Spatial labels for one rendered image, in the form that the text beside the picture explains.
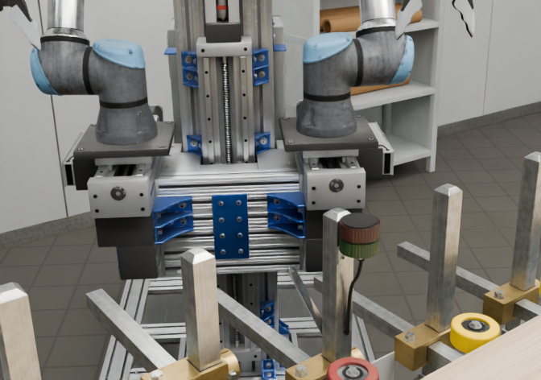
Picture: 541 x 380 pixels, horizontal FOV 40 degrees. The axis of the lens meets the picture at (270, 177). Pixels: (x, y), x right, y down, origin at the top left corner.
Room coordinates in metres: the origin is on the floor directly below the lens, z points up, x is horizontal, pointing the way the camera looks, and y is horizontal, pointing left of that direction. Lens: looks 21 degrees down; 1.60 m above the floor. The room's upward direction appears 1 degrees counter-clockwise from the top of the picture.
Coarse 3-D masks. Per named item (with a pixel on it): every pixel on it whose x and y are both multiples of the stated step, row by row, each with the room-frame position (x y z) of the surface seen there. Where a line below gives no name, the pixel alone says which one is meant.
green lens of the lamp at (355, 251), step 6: (342, 240) 0.98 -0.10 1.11; (378, 240) 0.98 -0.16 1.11; (342, 246) 0.98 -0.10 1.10; (348, 246) 0.97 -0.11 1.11; (354, 246) 0.96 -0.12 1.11; (360, 246) 0.96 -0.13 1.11; (366, 246) 0.96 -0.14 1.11; (372, 246) 0.97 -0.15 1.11; (378, 246) 0.98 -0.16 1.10; (342, 252) 0.98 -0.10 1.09; (348, 252) 0.97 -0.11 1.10; (354, 252) 0.96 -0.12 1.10; (360, 252) 0.96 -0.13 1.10; (366, 252) 0.96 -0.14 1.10; (372, 252) 0.97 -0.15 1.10
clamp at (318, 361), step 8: (352, 352) 1.04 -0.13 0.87; (360, 352) 1.04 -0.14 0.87; (312, 360) 1.02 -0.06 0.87; (320, 360) 1.02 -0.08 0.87; (288, 368) 1.00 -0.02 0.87; (312, 368) 1.00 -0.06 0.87; (320, 368) 1.00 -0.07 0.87; (288, 376) 0.99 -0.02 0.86; (312, 376) 0.98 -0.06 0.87; (320, 376) 0.98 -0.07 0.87
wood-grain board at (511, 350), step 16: (512, 336) 1.03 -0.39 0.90; (528, 336) 1.03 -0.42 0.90; (480, 352) 0.99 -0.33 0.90; (496, 352) 0.99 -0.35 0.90; (512, 352) 0.99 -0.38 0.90; (528, 352) 0.99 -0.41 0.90; (448, 368) 0.95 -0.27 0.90; (464, 368) 0.95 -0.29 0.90; (480, 368) 0.95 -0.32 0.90; (496, 368) 0.95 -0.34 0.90; (512, 368) 0.95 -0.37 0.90; (528, 368) 0.95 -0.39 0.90
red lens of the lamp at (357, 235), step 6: (378, 222) 0.98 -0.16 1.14; (342, 228) 0.98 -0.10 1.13; (348, 228) 0.97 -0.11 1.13; (372, 228) 0.96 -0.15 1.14; (378, 228) 0.98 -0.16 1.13; (342, 234) 0.98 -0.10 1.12; (348, 234) 0.97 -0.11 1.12; (354, 234) 0.96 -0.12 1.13; (360, 234) 0.96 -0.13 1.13; (366, 234) 0.96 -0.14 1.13; (372, 234) 0.96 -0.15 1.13; (378, 234) 0.98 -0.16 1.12; (348, 240) 0.97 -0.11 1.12; (354, 240) 0.96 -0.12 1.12; (360, 240) 0.96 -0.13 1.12; (366, 240) 0.96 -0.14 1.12; (372, 240) 0.96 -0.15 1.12
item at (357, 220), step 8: (352, 216) 1.01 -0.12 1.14; (360, 216) 1.00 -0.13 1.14; (368, 216) 1.00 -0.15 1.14; (344, 224) 0.98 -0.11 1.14; (352, 224) 0.98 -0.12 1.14; (360, 224) 0.98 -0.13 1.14; (368, 224) 0.98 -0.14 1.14; (376, 224) 0.98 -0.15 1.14; (344, 240) 0.98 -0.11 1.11; (376, 240) 0.97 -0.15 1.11; (344, 256) 1.01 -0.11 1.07; (360, 264) 0.98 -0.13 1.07; (360, 272) 0.99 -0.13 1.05; (352, 288) 1.00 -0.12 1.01
